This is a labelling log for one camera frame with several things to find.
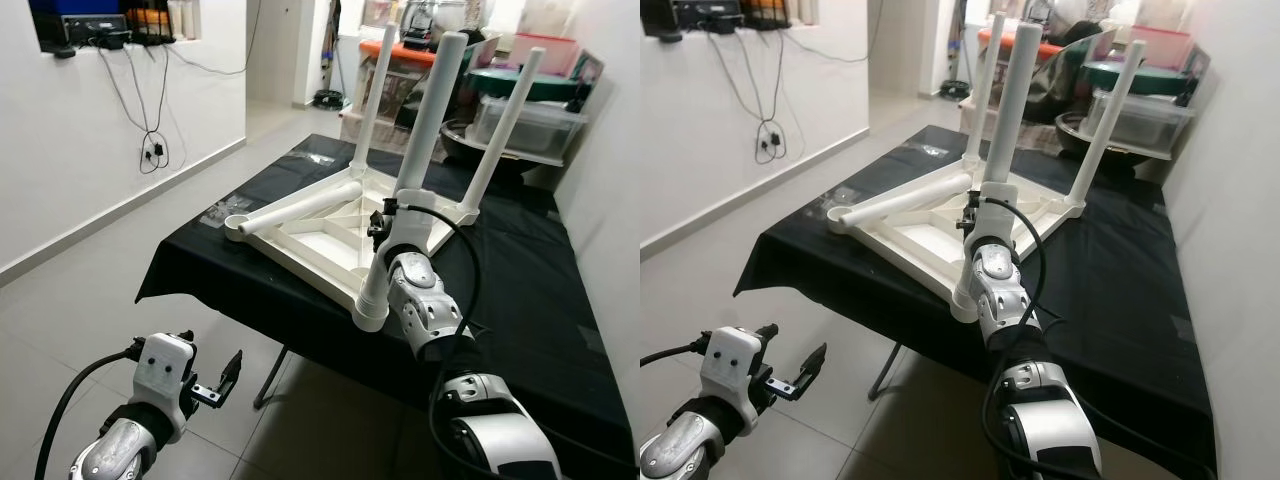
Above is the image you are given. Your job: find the clear storage box orange lid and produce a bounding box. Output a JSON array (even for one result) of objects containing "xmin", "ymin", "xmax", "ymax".
[
  {"xmin": 345, "ymin": 40, "xmax": 441, "ymax": 116},
  {"xmin": 975, "ymin": 28, "xmax": 1066, "ymax": 101}
]

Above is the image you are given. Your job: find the black set-top box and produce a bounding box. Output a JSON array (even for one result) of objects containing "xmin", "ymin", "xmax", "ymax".
[
  {"xmin": 62, "ymin": 14, "xmax": 133, "ymax": 46},
  {"xmin": 672, "ymin": 0, "xmax": 743, "ymax": 31}
]

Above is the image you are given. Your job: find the black antenna router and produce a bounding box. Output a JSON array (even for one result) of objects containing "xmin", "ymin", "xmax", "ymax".
[
  {"xmin": 130, "ymin": 5, "xmax": 176, "ymax": 46},
  {"xmin": 745, "ymin": 0, "xmax": 796, "ymax": 33}
]

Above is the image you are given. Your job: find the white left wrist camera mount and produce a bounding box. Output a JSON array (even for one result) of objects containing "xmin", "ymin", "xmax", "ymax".
[
  {"xmin": 135, "ymin": 333, "xmax": 196, "ymax": 421},
  {"xmin": 698, "ymin": 325, "xmax": 763, "ymax": 411}
]

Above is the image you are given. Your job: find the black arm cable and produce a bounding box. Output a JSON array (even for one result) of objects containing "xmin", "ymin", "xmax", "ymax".
[
  {"xmin": 395, "ymin": 198, "xmax": 641, "ymax": 480},
  {"xmin": 975, "ymin": 195, "xmax": 1216, "ymax": 480},
  {"xmin": 640, "ymin": 342, "xmax": 706, "ymax": 369},
  {"xmin": 35, "ymin": 340, "xmax": 146, "ymax": 480}
]

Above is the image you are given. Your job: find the black round wok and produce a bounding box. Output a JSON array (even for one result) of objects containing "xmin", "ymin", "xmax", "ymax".
[
  {"xmin": 1055, "ymin": 110, "xmax": 1176, "ymax": 166},
  {"xmin": 440, "ymin": 118, "xmax": 566, "ymax": 176}
]

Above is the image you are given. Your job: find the white chest freezer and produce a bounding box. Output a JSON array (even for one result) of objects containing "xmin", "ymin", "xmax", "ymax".
[{"xmin": 335, "ymin": 35, "xmax": 366, "ymax": 101}]

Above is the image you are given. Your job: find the black tablecloth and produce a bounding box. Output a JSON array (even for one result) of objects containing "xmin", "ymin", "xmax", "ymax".
[
  {"xmin": 135, "ymin": 133, "xmax": 636, "ymax": 471},
  {"xmin": 735, "ymin": 125, "xmax": 1221, "ymax": 476}
]

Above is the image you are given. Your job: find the beige cloth covered bench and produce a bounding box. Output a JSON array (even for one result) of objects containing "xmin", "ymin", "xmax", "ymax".
[
  {"xmin": 958, "ymin": 95, "xmax": 1061, "ymax": 141},
  {"xmin": 340, "ymin": 105, "xmax": 446, "ymax": 146}
]

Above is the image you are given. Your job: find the dark metal folding table frame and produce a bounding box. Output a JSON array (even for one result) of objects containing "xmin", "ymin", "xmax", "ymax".
[
  {"xmin": 868, "ymin": 342, "xmax": 901, "ymax": 401},
  {"xmin": 252, "ymin": 345, "xmax": 291, "ymax": 409}
]

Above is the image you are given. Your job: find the clear plastic container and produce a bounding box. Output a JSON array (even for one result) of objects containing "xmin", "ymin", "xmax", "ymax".
[
  {"xmin": 1085, "ymin": 88, "xmax": 1196, "ymax": 151},
  {"xmin": 470, "ymin": 95, "xmax": 589, "ymax": 166}
]

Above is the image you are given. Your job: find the pink plastic tub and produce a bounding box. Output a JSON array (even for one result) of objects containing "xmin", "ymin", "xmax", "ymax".
[
  {"xmin": 505, "ymin": 33, "xmax": 579, "ymax": 73},
  {"xmin": 1125, "ymin": 25, "xmax": 1193, "ymax": 69}
]

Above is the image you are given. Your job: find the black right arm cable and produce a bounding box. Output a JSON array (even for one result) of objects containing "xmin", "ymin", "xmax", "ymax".
[
  {"xmin": 395, "ymin": 198, "xmax": 641, "ymax": 480},
  {"xmin": 975, "ymin": 195, "xmax": 1216, "ymax": 480}
]

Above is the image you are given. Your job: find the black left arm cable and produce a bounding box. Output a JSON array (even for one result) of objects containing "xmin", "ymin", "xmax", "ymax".
[
  {"xmin": 640, "ymin": 342, "xmax": 706, "ymax": 369},
  {"xmin": 35, "ymin": 340, "xmax": 146, "ymax": 480}
]

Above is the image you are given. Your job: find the green pot lid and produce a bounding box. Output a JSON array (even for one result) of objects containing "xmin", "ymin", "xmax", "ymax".
[
  {"xmin": 468, "ymin": 68, "xmax": 581, "ymax": 101},
  {"xmin": 1078, "ymin": 62, "xmax": 1186, "ymax": 96}
]

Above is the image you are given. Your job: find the white plastic table top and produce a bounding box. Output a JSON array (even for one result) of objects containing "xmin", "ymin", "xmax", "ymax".
[
  {"xmin": 222, "ymin": 165, "xmax": 481, "ymax": 333},
  {"xmin": 825, "ymin": 160, "xmax": 1086, "ymax": 323}
]

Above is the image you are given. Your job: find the thin grey wall cable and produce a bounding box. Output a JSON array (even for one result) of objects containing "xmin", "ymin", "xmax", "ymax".
[
  {"xmin": 785, "ymin": 0, "xmax": 881, "ymax": 63},
  {"xmin": 165, "ymin": 0, "xmax": 263, "ymax": 77}
]

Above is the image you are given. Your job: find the black wall cable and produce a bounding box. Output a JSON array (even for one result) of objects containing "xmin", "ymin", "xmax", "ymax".
[
  {"xmin": 95, "ymin": 45, "xmax": 171, "ymax": 176},
  {"xmin": 720, "ymin": 35, "xmax": 791, "ymax": 166}
]

